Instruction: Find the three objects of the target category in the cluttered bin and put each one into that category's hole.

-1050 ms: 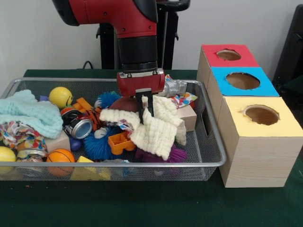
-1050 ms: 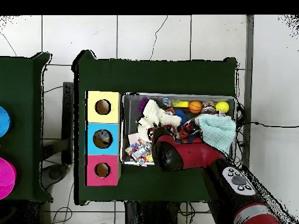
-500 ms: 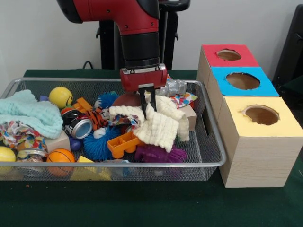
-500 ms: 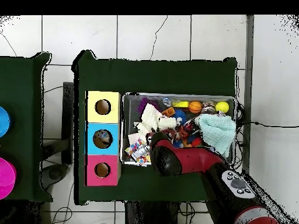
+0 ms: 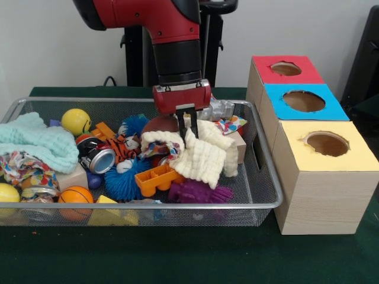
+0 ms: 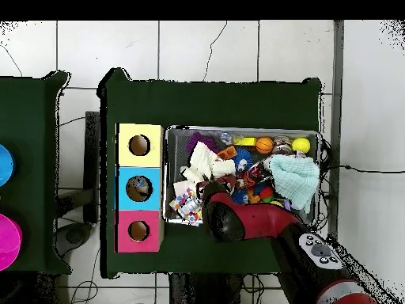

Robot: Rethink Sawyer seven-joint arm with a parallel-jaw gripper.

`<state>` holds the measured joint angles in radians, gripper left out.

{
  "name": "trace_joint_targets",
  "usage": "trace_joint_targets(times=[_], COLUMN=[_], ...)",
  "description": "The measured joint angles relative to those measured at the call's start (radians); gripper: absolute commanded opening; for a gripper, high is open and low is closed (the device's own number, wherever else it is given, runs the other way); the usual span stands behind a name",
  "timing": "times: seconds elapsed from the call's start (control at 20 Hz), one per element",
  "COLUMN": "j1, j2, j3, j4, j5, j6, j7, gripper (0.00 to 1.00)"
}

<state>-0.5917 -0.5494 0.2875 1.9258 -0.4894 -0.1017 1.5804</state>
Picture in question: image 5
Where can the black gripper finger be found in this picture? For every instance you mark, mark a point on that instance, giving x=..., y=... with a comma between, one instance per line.
x=194, y=124
x=181, y=124

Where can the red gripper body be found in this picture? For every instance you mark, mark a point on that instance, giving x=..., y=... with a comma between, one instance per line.
x=183, y=96

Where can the cream knitted cloth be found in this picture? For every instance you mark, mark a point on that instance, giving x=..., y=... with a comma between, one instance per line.
x=201, y=159

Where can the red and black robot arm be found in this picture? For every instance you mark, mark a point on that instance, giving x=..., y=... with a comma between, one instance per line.
x=177, y=59

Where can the wooden box with three holes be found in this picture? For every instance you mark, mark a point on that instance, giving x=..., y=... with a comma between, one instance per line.
x=325, y=201

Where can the brown toy football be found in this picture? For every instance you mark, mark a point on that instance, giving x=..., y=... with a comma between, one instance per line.
x=160, y=124

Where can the purple spiky toy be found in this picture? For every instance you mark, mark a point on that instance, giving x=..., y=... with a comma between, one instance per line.
x=195, y=192

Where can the large blue spiky ball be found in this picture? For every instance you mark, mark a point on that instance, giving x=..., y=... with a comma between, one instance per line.
x=124, y=186

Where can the crushed black drink can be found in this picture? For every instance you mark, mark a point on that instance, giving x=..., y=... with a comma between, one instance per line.
x=99, y=156

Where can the yellow foam ball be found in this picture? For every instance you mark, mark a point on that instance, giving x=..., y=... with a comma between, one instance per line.
x=76, y=121

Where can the orange toy basketball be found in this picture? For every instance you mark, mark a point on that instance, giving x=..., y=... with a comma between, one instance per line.
x=75, y=195

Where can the dark green table cloth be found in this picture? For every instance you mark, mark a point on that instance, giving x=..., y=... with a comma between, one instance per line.
x=368, y=109
x=177, y=260

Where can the light blue knitted cloth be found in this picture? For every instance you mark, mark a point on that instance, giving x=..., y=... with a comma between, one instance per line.
x=38, y=139

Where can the black chair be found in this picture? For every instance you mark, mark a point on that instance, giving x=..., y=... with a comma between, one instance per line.
x=367, y=59

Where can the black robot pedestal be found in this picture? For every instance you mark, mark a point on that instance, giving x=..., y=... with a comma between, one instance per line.
x=213, y=44

